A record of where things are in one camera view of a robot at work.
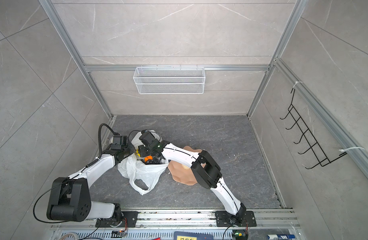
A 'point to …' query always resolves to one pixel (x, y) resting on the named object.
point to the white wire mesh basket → (169, 80)
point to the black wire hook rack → (312, 142)
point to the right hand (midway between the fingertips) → (141, 149)
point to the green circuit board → (240, 234)
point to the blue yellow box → (183, 235)
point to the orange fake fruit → (148, 157)
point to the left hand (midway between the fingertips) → (131, 144)
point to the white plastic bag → (131, 166)
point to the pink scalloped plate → (182, 172)
